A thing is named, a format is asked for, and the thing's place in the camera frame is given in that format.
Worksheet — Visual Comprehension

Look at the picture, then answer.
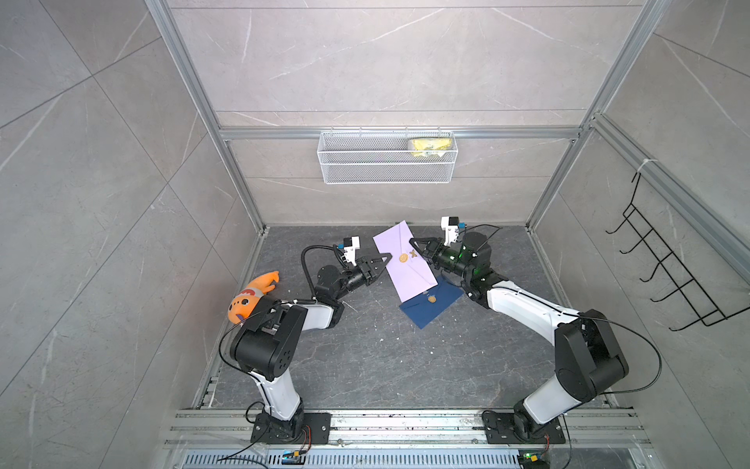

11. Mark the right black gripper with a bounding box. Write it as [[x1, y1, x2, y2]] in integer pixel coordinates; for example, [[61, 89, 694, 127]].
[[410, 238, 473, 283]]

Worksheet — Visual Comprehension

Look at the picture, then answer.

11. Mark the purple envelope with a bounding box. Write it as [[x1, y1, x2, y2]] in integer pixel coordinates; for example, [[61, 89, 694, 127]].
[[373, 221, 438, 302]]

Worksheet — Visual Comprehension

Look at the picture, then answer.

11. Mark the dark blue envelope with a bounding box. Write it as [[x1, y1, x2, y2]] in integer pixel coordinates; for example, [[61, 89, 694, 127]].
[[400, 277, 464, 329]]

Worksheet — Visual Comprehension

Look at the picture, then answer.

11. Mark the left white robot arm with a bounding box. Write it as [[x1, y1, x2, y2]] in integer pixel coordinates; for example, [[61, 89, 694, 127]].
[[228, 246, 393, 443]]

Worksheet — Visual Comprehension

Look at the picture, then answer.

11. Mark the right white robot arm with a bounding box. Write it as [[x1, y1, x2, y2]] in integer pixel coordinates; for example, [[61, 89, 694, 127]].
[[409, 233, 629, 441]]

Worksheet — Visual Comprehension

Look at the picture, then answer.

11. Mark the yellow item in basket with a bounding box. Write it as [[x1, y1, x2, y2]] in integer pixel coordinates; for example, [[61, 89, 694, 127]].
[[407, 138, 453, 158]]

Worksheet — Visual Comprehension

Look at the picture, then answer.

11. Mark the orange fish plush toy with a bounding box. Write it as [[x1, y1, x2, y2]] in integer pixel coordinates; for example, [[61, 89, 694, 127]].
[[228, 271, 280, 324]]

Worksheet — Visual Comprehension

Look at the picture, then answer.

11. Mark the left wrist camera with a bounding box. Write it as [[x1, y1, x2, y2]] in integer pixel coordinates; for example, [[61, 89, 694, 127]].
[[338, 236, 361, 266]]

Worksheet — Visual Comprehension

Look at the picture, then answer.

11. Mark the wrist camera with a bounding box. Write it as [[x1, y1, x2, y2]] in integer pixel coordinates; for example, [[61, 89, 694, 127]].
[[338, 236, 361, 266], [441, 216, 466, 246]]

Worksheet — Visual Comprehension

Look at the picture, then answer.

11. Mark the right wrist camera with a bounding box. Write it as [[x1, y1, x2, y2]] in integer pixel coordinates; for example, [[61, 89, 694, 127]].
[[441, 216, 466, 246]]

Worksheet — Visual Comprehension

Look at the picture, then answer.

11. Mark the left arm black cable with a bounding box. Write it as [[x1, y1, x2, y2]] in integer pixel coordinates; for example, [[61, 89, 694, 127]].
[[300, 243, 347, 300]]

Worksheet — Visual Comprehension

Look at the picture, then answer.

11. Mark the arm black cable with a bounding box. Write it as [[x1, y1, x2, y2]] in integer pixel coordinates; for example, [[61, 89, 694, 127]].
[[300, 243, 347, 300], [579, 313, 663, 395]]

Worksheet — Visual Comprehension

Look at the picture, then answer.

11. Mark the white wire mesh basket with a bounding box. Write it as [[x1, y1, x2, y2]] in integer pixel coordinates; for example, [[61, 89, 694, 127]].
[[316, 130, 458, 185]]

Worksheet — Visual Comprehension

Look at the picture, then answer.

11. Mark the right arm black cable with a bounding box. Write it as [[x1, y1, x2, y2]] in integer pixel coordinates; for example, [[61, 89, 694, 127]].
[[579, 313, 663, 395]]

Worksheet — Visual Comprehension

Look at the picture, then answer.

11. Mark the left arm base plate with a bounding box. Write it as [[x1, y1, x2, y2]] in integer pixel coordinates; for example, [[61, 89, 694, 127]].
[[251, 412, 332, 445]]

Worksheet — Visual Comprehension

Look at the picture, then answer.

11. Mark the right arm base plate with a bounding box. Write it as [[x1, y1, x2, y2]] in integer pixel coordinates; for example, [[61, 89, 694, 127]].
[[480, 410, 566, 445]]

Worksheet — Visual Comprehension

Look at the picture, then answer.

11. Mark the aluminium mounting rail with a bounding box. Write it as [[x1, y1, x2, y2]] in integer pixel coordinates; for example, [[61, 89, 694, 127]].
[[158, 408, 661, 468]]

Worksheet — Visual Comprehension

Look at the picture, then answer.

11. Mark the black wire hook rack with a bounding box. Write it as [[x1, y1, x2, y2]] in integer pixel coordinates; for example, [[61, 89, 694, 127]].
[[605, 173, 749, 332]]

